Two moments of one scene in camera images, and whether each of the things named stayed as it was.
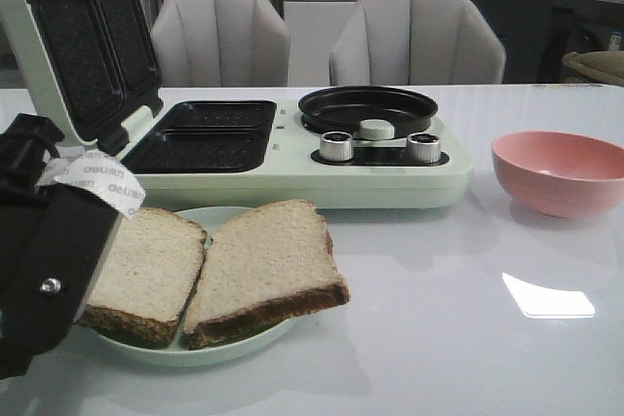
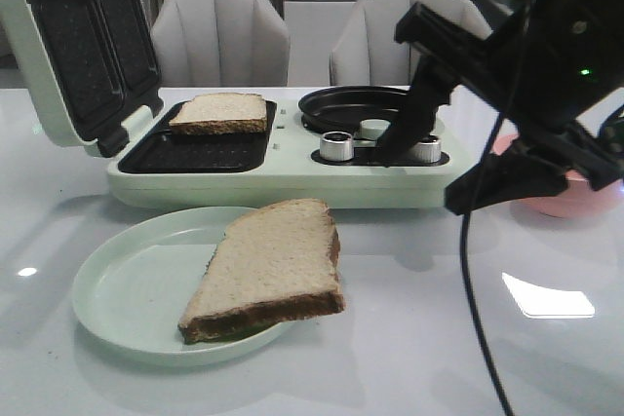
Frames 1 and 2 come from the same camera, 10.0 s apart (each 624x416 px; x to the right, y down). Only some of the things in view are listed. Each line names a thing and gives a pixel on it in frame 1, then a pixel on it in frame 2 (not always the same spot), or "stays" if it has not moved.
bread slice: [148, 273] → [221, 114]
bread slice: [270, 262] stays
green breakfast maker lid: [88, 24] stays
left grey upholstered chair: [216, 35] stays
